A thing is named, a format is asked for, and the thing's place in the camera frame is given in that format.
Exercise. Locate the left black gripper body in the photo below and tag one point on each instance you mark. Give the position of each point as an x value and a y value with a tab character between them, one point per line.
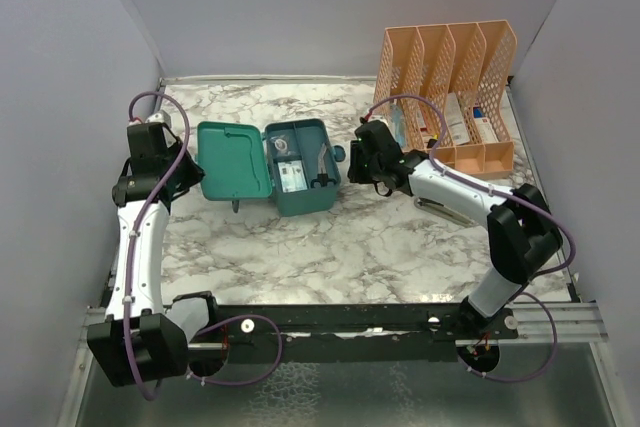
187	173

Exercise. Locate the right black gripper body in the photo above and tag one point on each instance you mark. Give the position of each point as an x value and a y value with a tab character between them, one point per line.
364	170

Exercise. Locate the dark blue divided tray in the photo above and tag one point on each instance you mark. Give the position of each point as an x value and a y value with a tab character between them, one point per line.
309	142

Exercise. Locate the teal medicine kit box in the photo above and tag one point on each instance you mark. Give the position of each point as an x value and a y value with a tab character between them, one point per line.
234	159

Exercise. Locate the blue mask packet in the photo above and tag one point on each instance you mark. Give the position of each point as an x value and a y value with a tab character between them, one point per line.
292	176

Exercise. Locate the clear tape roll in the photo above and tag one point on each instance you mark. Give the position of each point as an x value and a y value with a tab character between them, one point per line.
281	145

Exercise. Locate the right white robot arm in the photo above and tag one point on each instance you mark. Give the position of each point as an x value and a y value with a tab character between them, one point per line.
522	238

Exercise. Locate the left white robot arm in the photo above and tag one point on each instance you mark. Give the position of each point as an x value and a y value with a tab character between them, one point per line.
140	338

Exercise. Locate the white red medicine box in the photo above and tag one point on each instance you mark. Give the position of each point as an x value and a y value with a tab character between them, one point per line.
484	127

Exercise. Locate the blue item in rack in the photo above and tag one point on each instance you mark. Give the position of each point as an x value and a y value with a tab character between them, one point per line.
398	124

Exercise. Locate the peach file organizer rack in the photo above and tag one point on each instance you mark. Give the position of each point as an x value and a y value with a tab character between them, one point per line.
444	84

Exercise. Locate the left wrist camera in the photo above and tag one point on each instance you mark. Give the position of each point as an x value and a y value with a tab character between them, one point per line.
160	117

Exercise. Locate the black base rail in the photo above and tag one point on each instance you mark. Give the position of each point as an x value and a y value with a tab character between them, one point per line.
343	333

